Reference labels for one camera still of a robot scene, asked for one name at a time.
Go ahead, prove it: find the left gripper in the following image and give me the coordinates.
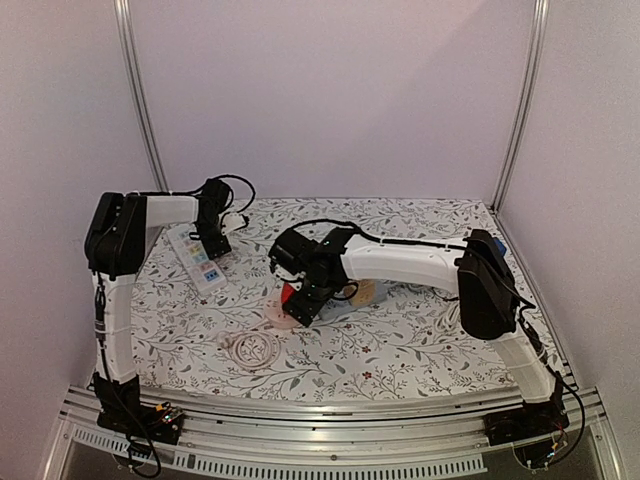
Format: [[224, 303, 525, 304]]
[[196, 221, 232, 262]]

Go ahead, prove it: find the red cube socket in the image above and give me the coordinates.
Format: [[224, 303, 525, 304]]
[[280, 283, 297, 305]]

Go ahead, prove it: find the pink round power strip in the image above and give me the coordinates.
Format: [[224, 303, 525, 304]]
[[263, 294, 302, 330]]

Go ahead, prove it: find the blue-grey power strip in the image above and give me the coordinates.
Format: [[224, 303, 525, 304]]
[[319, 280, 387, 321]]

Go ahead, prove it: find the white multi-switch power strip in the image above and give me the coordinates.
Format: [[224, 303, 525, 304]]
[[166, 224, 227, 295]]

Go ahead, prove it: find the beige cube socket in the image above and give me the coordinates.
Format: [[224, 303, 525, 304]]
[[344, 280, 376, 308]]

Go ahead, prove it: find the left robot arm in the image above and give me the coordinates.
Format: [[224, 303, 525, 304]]
[[84, 174, 256, 434]]

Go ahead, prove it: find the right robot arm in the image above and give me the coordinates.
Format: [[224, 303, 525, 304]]
[[268, 220, 571, 436]]

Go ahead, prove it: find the floral table mat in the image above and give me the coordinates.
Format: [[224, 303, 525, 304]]
[[131, 199, 521, 402]]

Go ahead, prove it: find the blue cube socket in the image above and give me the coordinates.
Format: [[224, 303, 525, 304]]
[[494, 237, 507, 257]]

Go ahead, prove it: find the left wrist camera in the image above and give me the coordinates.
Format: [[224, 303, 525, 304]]
[[220, 212, 249, 235]]

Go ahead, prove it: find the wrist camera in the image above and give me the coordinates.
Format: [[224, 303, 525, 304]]
[[270, 264, 304, 290], [220, 212, 249, 235]]

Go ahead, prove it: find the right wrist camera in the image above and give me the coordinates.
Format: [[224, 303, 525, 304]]
[[270, 264, 304, 290]]

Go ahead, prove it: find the pink coiled cord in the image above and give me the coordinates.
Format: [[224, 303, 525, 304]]
[[217, 319, 289, 370]]

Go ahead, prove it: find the white cord of orange strip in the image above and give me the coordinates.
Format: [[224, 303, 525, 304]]
[[437, 302, 461, 332]]

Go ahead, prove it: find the aluminium front rail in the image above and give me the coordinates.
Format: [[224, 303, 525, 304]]
[[36, 386, 632, 479]]

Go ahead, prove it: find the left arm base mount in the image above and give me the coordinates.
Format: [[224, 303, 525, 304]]
[[97, 397, 185, 445]]

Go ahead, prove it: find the left aluminium post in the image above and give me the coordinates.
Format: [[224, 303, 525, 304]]
[[114, 0, 170, 193]]

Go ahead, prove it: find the aluminium post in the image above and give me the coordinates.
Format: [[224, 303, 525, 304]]
[[114, 0, 170, 193], [490, 0, 550, 215]]

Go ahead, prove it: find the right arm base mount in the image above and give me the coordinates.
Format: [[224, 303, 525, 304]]
[[483, 401, 569, 446]]

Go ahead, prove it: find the right aluminium post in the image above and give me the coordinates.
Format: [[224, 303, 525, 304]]
[[490, 0, 550, 215]]

